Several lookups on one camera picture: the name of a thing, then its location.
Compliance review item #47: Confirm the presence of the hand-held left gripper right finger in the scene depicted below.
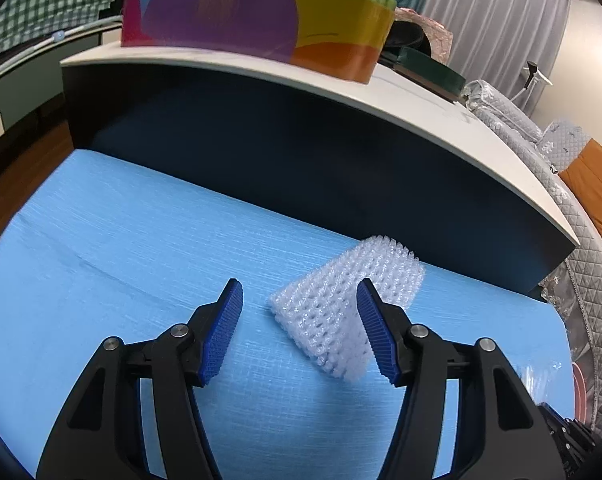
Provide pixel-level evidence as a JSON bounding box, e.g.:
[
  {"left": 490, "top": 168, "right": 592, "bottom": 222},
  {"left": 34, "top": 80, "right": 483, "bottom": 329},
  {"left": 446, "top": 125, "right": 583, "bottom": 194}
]
[{"left": 356, "top": 278, "right": 566, "bottom": 480}]

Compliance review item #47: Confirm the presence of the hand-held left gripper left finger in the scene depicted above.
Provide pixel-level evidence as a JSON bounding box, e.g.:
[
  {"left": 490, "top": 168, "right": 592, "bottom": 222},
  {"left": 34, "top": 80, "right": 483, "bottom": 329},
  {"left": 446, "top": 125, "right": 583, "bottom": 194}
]
[{"left": 36, "top": 278, "right": 244, "bottom": 480}]

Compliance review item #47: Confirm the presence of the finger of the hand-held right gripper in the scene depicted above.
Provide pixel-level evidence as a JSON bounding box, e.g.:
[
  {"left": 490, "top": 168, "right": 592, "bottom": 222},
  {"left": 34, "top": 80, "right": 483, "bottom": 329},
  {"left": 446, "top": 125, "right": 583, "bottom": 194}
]
[{"left": 538, "top": 402, "right": 574, "bottom": 441}]

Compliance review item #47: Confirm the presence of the clear plastic wrapper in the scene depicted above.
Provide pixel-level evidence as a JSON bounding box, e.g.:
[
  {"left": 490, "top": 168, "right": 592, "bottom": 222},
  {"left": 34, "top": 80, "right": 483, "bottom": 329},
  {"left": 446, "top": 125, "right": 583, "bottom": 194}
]
[{"left": 523, "top": 360, "right": 574, "bottom": 406}]

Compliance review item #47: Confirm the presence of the pink bin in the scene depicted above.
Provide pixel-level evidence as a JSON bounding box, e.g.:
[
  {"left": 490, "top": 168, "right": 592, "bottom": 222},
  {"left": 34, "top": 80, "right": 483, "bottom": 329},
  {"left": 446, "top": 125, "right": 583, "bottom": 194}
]
[{"left": 572, "top": 360, "right": 589, "bottom": 423}]

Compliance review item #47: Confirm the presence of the white foam net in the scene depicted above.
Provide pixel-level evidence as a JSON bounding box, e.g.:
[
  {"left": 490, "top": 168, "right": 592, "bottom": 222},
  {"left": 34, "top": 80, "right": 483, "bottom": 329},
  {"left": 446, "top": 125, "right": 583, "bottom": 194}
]
[{"left": 267, "top": 235, "right": 426, "bottom": 382}]

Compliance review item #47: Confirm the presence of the blue table mat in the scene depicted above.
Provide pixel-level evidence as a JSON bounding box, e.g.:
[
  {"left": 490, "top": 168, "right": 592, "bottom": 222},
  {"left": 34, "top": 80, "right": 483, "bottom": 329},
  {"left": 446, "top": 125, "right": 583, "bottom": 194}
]
[{"left": 0, "top": 149, "right": 579, "bottom": 480}]

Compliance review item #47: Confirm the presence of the sofa with grey quilted cover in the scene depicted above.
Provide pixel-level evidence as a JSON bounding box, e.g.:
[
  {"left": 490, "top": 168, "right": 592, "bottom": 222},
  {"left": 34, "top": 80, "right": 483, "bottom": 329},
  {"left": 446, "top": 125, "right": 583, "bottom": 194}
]
[{"left": 463, "top": 80, "right": 602, "bottom": 431}]

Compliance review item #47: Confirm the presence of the white-topped coffee table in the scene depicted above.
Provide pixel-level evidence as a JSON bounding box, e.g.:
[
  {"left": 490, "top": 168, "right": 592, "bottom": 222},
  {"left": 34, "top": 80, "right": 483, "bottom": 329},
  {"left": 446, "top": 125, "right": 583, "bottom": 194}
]
[{"left": 60, "top": 42, "right": 582, "bottom": 296}]

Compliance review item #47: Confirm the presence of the orange cushion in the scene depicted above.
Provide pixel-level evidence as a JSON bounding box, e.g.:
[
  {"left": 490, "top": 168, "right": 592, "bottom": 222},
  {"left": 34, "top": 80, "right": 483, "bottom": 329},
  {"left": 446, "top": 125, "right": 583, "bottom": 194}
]
[{"left": 560, "top": 140, "right": 602, "bottom": 238}]

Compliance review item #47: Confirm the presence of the dark green round tin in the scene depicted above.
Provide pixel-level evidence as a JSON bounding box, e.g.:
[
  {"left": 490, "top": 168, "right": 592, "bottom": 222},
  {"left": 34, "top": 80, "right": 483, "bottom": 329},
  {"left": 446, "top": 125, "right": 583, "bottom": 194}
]
[{"left": 378, "top": 45, "right": 468, "bottom": 102}]

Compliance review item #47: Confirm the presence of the white floor lamp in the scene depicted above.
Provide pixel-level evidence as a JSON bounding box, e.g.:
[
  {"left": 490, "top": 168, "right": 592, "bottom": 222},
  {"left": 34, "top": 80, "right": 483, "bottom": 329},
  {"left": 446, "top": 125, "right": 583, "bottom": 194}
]
[{"left": 513, "top": 60, "right": 554, "bottom": 103}]

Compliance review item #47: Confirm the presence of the pink gift bag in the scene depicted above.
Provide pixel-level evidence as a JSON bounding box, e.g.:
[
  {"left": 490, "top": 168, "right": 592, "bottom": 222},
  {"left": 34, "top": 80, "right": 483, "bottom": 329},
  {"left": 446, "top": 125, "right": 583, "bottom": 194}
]
[{"left": 393, "top": 7, "right": 454, "bottom": 58}]

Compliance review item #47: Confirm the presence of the green tv cabinet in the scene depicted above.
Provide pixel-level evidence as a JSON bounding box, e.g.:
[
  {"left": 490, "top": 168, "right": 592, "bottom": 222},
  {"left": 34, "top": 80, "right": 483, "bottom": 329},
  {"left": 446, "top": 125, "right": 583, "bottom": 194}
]
[{"left": 0, "top": 25, "right": 124, "bottom": 131}]

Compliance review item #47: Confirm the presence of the colourful gift box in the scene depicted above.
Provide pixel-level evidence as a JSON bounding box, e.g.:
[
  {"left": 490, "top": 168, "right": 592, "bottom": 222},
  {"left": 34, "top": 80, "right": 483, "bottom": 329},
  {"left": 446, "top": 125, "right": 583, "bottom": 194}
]
[{"left": 121, "top": 0, "right": 398, "bottom": 84}]

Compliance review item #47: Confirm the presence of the white pole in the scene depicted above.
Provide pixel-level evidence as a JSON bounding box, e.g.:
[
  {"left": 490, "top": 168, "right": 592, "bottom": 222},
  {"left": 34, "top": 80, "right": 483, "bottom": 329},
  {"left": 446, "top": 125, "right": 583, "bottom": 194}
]
[{"left": 0, "top": 15, "right": 124, "bottom": 76}]

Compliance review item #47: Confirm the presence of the grey curtain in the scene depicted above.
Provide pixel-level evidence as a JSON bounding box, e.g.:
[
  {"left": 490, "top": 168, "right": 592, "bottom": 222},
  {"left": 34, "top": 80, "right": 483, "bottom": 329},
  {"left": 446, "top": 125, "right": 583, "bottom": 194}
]
[{"left": 416, "top": 0, "right": 574, "bottom": 111}]

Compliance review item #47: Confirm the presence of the green checkered cloth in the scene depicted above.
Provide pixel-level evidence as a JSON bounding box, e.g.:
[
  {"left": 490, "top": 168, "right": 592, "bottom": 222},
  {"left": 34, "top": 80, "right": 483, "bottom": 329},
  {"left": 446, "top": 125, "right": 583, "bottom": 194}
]
[{"left": 0, "top": 0, "right": 122, "bottom": 63}]

